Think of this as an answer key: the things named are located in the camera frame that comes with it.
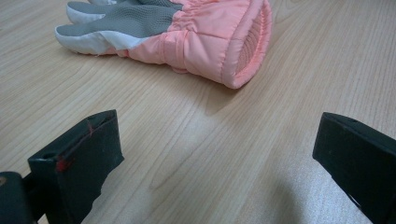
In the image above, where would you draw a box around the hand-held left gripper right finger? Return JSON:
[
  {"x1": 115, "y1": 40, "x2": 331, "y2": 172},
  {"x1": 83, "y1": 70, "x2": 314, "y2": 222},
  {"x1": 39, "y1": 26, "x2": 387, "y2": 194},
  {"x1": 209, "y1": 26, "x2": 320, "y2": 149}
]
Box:
[{"x1": 312, "y1": 111, "x2": 396, "y2": 224}]

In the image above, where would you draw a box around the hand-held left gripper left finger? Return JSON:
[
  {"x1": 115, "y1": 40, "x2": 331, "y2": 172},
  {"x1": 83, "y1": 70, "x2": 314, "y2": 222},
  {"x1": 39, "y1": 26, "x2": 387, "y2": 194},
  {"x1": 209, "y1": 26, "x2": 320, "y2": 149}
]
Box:
[{"x1": 27, "y1": 108, "x2": 125, "y2": 224}]

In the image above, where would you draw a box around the pink padded glove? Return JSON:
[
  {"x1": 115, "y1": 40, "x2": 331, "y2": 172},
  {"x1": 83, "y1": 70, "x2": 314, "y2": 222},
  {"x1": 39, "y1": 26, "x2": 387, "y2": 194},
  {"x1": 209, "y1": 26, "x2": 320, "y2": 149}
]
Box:
[{"x1": 54, "y1": 0, "x2": 274, "y2": 91}]

